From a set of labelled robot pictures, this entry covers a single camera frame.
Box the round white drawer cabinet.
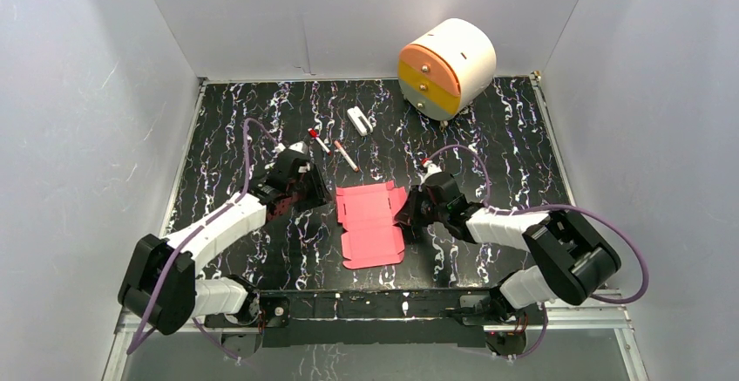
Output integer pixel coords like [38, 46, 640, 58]
[397, 18, 497, 122]

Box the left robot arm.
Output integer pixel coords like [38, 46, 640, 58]
[118, 147, 331, 335]

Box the white rectangular clip block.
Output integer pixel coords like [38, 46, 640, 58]
[347, 106, 374, 137]

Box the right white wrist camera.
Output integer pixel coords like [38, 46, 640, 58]
[421, 158, 443, 184]

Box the red capped white marker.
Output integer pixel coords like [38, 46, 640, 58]
[308, 128, 332, 155]

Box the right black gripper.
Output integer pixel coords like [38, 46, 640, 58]
[394, 184, 448, 227]

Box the aluminium frame rail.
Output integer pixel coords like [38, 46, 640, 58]
[104, 300, 647, 380]

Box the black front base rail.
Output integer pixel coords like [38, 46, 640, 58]
[261, 289, 500, 348]

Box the pink paper box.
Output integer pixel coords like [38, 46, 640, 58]
[336, 180, 407, 270]

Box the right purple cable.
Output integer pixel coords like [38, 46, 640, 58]
[424, 144, 651, 362]

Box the orange capped white marker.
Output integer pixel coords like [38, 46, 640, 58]
[334, 140, 360, 173]

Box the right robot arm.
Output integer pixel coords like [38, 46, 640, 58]
[395, 172, 621, 323]

